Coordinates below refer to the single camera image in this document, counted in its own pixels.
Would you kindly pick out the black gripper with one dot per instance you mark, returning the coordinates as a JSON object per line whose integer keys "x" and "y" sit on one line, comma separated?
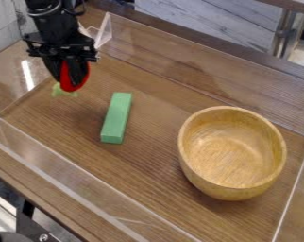
{"x": 56, "y": 41}

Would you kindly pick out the red plush fruit green stem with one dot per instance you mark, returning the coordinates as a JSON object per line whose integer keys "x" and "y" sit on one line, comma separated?
{"x": 73, "y": 77}

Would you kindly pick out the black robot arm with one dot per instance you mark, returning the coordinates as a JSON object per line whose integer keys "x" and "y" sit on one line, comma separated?
{"x": 56, "y": 4}

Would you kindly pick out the green rectangular block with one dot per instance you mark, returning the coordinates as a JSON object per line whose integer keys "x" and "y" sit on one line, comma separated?
{"x": 116, "y": 118}

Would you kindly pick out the clear acrylic tray walls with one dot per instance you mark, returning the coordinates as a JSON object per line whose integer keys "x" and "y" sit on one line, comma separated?
{"x": 122, "y": 193}

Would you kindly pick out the wooden bowl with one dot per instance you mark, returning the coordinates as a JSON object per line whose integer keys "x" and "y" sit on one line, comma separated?
{"x": 232, "y": 152}

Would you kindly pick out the black stand under table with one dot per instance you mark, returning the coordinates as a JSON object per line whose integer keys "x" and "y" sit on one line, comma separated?
{"x": 17, "y": 228}

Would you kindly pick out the metal table leg background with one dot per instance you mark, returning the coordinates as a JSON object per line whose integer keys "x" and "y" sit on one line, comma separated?
{"x": 287, "y": 34}

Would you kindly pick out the clear acrylic corner bracket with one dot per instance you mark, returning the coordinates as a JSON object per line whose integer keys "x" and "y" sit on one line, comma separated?
{"x": 100, "y": 34}

